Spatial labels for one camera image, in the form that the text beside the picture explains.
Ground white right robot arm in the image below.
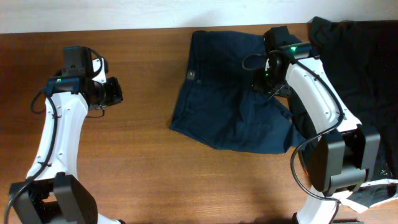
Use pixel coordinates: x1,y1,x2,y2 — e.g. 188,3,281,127
252,26,380,223

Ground black clothes pile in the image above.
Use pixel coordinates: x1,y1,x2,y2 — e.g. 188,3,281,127
308,17,397,213

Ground navy blue shorts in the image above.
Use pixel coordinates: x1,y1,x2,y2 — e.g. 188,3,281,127
170,30,305,154

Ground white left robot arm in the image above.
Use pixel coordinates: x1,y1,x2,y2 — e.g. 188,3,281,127
3,46,123,223

